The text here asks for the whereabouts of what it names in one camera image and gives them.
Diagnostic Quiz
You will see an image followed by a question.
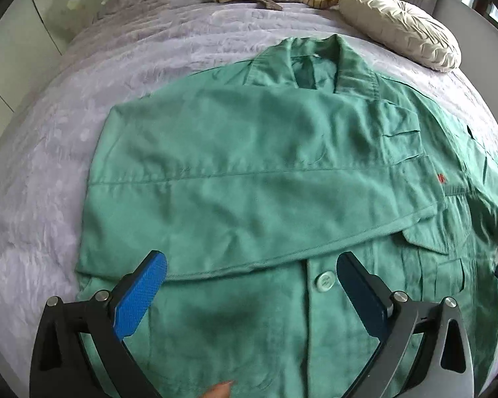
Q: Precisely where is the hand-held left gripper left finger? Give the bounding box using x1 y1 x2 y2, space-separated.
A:
30 250 168 398

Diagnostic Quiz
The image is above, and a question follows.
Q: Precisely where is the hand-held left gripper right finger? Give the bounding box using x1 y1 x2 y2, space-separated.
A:
335 252 476 398

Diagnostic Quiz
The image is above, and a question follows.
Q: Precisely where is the green work jacket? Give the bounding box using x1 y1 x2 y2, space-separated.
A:
75 35 498 398

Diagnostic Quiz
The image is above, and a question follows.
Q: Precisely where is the person's left hand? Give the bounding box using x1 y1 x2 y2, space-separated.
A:
202 380 235 398

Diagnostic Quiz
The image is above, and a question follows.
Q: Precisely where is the grey plush blanket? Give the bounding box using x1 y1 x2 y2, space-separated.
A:
0 0 498 365

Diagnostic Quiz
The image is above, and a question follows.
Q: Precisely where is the cream pleated pillow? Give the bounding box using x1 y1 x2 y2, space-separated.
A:
338 0 462 73

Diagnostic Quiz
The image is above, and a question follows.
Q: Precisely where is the white wardrobe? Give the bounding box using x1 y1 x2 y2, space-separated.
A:
0 0 84 158

